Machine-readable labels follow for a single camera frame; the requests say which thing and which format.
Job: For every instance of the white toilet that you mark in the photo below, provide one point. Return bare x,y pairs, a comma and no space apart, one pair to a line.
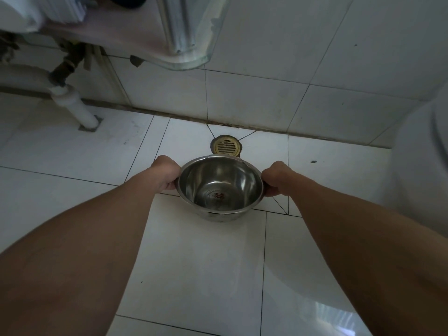
420,164

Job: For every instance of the person's right forearm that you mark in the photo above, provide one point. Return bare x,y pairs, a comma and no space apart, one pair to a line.
371,255

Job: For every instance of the brass floor drain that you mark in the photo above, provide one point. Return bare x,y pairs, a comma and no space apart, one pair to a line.
226,146

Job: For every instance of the person's left forearm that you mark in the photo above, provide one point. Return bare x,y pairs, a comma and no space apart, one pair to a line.
77,255

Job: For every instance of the person's right hand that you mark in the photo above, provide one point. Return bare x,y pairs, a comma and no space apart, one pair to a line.
280,178

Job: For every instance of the frosted glass lower shelf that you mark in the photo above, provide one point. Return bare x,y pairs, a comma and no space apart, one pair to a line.
133,34

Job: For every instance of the white drain pipe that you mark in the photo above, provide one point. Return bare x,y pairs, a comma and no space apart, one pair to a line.
75,108

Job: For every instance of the rusty pipe fitting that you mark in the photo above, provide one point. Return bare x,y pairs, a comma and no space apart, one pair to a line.
66,64

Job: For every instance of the chrome vanity leg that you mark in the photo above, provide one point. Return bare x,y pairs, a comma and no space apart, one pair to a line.
176,24

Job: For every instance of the stainless steel bowl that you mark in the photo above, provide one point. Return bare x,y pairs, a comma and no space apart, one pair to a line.
218,192

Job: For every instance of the person's left hand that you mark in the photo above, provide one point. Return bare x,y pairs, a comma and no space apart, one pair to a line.
166,173

